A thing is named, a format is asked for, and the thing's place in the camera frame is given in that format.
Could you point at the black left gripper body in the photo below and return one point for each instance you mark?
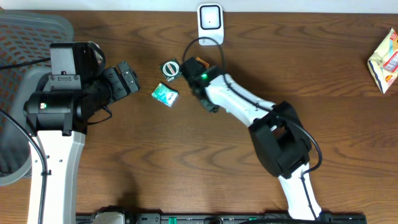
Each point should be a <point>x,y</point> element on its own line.
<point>117,81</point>

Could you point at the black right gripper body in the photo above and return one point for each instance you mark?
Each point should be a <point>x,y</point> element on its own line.
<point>206,103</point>

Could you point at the orange small snack box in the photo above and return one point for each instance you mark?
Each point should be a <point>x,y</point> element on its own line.
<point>204,63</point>

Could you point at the teal small snack packet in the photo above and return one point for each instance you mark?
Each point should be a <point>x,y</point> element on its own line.
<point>165,95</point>

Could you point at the dark green round-label box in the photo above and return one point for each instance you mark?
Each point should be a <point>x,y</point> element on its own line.
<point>171,69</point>

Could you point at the yellow snack chip bag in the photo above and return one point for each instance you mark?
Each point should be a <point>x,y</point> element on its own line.
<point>382,63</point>

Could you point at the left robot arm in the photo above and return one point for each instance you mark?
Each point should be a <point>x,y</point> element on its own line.
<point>57,118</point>

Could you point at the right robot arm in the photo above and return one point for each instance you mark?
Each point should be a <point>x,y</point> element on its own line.
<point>279,139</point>

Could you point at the white barcode scanner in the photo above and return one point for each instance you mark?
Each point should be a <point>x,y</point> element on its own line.
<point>210,24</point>

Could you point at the black plastic mesh basket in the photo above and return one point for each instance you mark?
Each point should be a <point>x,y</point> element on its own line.
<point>25,43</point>

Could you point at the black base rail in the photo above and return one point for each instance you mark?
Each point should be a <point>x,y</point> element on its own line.
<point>112,214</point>

